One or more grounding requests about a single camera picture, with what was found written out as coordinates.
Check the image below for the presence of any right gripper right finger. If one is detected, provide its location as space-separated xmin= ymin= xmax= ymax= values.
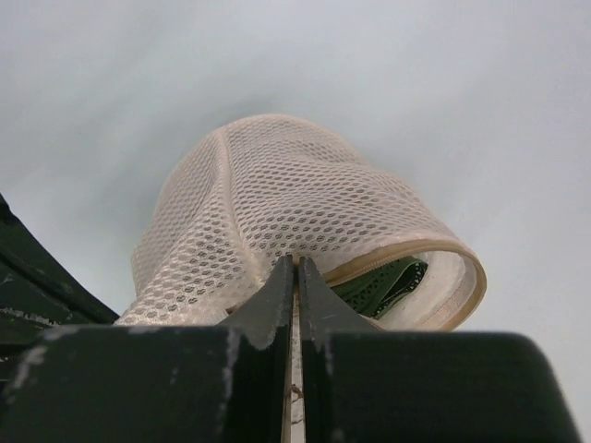
xmin=298 ymin=258 xmax=580 ymax=443

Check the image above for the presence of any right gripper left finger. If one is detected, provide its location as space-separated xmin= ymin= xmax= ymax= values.
xmin=1 ymin=257 xmax=294 ymax=442

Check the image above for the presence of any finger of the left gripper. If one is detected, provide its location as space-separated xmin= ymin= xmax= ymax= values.
xmin=1 ymin=199 xmax=118 ymax=365

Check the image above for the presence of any round beige mesh laundry bag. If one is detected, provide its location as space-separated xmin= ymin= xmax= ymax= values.
xmin=119 ymin=114 xmax=487 ymax=330

